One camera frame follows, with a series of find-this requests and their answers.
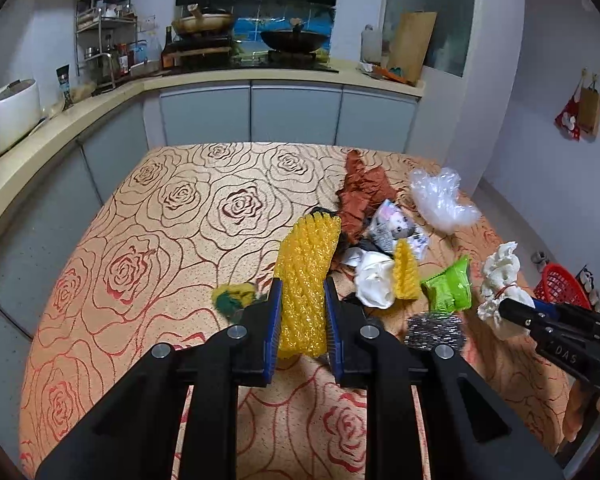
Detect green snack wrapper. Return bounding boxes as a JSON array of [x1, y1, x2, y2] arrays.
[[420, 256, 472, 314]]

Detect steel wool scrubber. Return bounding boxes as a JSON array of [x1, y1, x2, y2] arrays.
[[405, 312, 466, 352]]

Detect small yellow foam net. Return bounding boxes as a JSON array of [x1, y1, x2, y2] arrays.
[[392, 238, 420, 301]]

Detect clear plastic bag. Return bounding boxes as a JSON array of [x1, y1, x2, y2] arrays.
[[410, 167, 481, 234]]

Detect green yellow sponge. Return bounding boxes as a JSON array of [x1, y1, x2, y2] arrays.
[[211, 283, 259, 320]]

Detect white tissue wad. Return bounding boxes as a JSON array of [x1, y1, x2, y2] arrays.
[[341, 247, 396, 310]]

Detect silver cartoon snack wrapper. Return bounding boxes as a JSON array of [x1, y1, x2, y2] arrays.
[[367, 200, 429, 261]]

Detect brown paper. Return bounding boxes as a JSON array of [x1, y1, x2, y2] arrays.
[[337, 150, 398, 244]]

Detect large yellow foam net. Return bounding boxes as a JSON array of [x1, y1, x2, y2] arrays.
[[274, 211, 341, 359]]

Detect black plastic bag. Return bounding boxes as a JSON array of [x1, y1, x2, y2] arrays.
[[304, 207, 393, 274]]

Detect kitchen counter with cabinets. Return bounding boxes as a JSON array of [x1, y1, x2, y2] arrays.
[[0, 58, 426, 340]]

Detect person's right hand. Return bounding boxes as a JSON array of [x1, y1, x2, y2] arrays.
[[561, 378, 600, 443]]

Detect red plastic mesh basket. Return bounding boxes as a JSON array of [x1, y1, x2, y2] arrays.
[[534, 262, 591, 310]]

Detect red hanging cloth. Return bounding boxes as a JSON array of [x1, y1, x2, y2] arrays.
[[554, 68, 588, 141]]

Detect rose pattern tablecloth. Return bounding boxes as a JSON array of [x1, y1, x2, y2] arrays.
[[18, 141, 571, 480]]

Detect brown hanging paper bag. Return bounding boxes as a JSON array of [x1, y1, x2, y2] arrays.
[[578, 74, 600, 136]]

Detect wooden cutting board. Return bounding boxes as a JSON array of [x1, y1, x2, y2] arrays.
[[387, 11, 437, 86]]

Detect white plastic jug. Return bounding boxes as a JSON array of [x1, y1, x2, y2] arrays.
[[361, 24, 382, 65]]

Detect white rice cooker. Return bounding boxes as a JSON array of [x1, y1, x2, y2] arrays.
[[0, 79, 42, 156]]

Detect black wok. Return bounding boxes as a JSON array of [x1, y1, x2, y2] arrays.
[[261, 22, 329, 55]]

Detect black gas stove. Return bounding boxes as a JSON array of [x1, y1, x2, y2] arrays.
[[161, 35, 338, 73]]

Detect metal spice rack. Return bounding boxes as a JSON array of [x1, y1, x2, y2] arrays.
[[73, 0, 138, 92]]

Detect beige frying pan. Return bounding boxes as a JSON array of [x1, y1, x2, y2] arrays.
[[171, 3, 234, 38]]

